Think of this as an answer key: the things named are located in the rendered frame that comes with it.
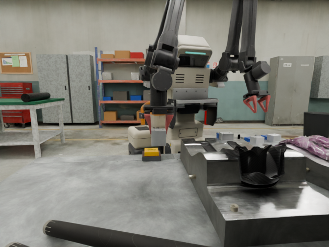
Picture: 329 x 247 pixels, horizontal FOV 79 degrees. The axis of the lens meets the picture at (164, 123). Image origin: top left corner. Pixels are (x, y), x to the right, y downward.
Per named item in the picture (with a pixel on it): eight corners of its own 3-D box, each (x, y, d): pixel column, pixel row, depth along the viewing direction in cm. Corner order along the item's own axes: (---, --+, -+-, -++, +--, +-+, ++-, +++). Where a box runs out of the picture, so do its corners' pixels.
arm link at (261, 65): (250, 63, 105) (237, 63, 102) (267, 50, 95) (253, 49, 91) (256, 85, 102) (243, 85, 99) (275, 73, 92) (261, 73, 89)
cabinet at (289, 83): (264, 124, 621) (270, 58, 587) (295, 123, 624) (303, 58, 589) (272, 127, 574) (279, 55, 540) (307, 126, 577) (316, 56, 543)
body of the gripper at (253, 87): (269, 93, 96) (264, 79, 98) (252, 93, 92) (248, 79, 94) (258, 99, 102) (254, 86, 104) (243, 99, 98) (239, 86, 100)
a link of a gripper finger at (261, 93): (275, 109, 94) (269, 91, 96) (264, 110, 91) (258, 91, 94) (264, 114, 100) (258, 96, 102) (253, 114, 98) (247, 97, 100)
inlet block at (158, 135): (151, 136, 81) (151, 123, 80) (163, 135, 81) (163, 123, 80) (151, 146, 68) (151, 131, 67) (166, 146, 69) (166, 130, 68)
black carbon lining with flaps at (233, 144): (197, 146, 81) (198, 123, 79) (236, 145, 82) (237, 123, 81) (235, 189, 47) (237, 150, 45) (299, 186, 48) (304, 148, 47)
